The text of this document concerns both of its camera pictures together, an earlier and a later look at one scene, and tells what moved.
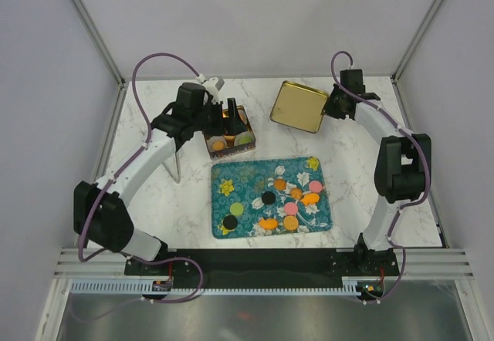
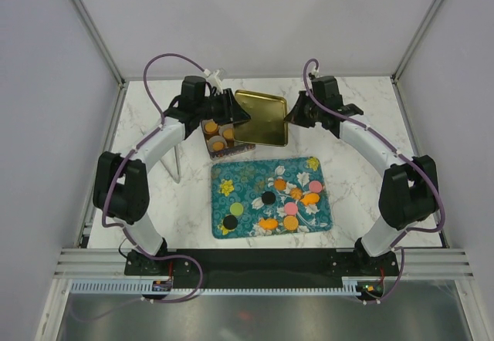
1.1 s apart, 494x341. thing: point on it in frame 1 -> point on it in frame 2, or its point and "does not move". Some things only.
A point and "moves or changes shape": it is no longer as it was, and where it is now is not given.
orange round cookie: x=218 y=145 does not move
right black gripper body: x=333 y=103 -> x=316 y=110
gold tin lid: x=299 y=106 moves or changes shape
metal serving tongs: x=172 y=165 does not move
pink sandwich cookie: x=315 y=186 does not move
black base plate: x=267 y=268 does not move
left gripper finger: x=235 y=125 -> x=238 y=113
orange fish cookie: x=309 y=198 does not move
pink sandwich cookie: x=290 y=208 does not move
